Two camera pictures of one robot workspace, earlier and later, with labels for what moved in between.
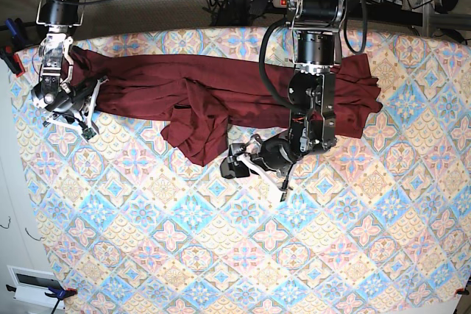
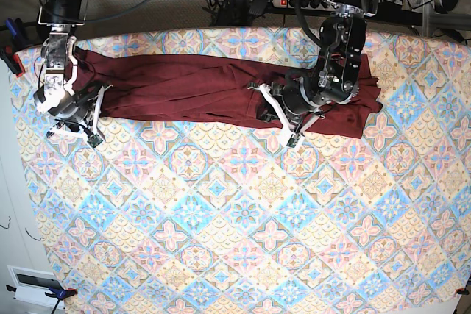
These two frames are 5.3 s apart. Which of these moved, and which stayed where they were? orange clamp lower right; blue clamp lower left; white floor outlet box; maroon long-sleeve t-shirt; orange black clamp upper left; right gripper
Moved: right gripper; maroon long-sleeve t-shirt
Stayed: orange black clamp upper left; blue clamp lower left; white floor outlet box; orange clamp lower right
